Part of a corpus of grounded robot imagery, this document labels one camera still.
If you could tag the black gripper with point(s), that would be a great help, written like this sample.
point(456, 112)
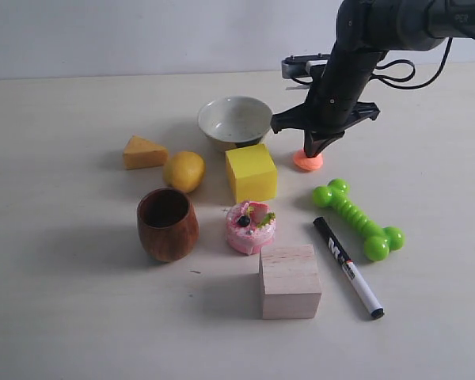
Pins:
point(332, 104)

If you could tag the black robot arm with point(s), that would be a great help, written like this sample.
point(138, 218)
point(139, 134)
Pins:
point(365, 32)

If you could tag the yellow cube block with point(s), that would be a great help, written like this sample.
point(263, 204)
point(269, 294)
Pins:
point(252, 174)

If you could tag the white speckled ceramic bowl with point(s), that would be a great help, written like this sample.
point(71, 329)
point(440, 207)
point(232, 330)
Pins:
point(234, 122)

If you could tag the pink toy cake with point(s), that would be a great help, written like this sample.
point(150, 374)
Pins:
point(250, 226)

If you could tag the green plastic bone toy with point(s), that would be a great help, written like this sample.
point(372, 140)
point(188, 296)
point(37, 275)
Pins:
point(378, 241)

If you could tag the black white marker pen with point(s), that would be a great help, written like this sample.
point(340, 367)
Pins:
point(359, 284)

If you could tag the yellow lemon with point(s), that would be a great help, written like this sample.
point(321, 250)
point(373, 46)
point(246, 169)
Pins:
point(184, 171)

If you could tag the light wooden cube block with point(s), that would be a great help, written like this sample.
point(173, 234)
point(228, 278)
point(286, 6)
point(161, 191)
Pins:
point(290, 286)

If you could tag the brown wooden cup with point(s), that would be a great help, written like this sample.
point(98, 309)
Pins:
point(167, 225)

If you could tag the orange cheese wedge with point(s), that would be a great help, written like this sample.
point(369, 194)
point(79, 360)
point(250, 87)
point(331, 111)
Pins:
point(141, 153)

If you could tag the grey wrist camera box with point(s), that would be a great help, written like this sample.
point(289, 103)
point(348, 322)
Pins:
point(299, 66)

